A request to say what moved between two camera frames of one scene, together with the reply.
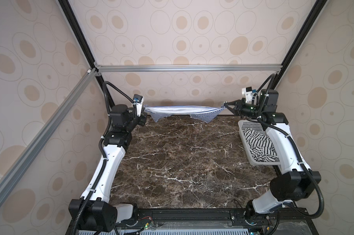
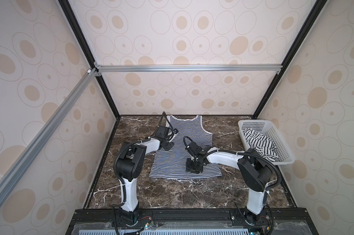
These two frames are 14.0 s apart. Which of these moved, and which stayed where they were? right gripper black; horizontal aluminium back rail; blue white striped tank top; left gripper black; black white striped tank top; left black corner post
Moved: left gripper black; blue white striped tank top; right gripper black
Stayed: horizontal aluminium back rail; left black corner post; black white striped tank top
